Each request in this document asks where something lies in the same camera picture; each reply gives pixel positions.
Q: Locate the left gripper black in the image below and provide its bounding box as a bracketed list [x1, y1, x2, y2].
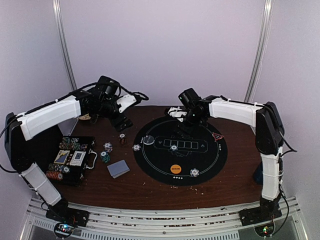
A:
[93, 94, 133, 132]

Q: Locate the aluminium frame post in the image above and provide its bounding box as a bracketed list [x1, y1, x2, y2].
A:
[52, 0, 78, 90]
[244, 0, 274, 103]

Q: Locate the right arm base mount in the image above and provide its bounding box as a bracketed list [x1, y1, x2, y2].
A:
[239, 203, 283, 227]

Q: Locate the green blue 50 chip stack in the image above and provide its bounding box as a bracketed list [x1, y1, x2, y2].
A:
[100, 151, 110, 163]

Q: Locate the left aluminium frame post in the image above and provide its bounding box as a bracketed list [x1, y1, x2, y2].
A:
[52, 0, 78, 90]

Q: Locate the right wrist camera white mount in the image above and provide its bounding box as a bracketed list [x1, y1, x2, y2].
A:
[165, 106, 187, 119]

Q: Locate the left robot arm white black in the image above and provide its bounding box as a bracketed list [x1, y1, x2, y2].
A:
[0, 76, 149, 222]

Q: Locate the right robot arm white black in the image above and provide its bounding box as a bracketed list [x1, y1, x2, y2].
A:
[178, 89, 288, 221]

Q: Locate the right aluminium frame post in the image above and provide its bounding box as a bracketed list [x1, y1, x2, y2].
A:
[244, 0, 274, 103]

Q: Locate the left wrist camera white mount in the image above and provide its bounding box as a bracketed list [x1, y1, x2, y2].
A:
[116, 94, 138, 113]

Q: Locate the boxed card deck gold blue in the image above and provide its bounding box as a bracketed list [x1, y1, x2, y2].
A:
[53, 150, 70, 165]

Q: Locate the round black poker mat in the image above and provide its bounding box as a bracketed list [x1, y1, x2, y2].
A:
[133, 116, 228, 186]

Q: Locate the blue white 10 chip stack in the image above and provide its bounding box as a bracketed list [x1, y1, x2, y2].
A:
[103, 142, 113, 153]

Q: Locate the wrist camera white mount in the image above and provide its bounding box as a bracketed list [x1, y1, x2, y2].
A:
[116, 94, 138, 113]
[165, 106, 187, 119]

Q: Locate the black orange 100 chip stack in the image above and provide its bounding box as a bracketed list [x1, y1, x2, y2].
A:
[118, 133, 127, 145]

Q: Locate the green chip row in case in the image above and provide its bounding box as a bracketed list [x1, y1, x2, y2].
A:
[48, 163, 71, 174]

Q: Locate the black poker set case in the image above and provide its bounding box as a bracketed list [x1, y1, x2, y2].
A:
[45, 136, 98, 187]

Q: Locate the blue backed card deck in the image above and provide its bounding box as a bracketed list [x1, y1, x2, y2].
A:
[107, 159, 130, 179]

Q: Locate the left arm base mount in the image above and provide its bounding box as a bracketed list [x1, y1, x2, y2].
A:
[45, 197, 90, 227]

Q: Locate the orange big blind button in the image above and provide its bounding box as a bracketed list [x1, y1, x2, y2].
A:
[170, 164, 182, 175]

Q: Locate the dark blue mug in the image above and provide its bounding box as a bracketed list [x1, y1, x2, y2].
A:
[253, 163, 263, 185]

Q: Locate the orange chip row in case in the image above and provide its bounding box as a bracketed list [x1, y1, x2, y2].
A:
[45, 170, 64, 181]

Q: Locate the clear dealer button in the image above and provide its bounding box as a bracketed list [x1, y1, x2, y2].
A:
[143, 135, 155, 146]

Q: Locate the aluminium front rail frame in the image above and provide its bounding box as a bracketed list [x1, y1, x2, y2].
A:
[18, 197, 308, 240]

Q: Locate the boxed card deck white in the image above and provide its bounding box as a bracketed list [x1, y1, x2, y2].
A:
[69, 151, 86, 167]

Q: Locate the blue white chip bottom mat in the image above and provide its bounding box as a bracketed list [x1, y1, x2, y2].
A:
[190, 168, 200, 178]

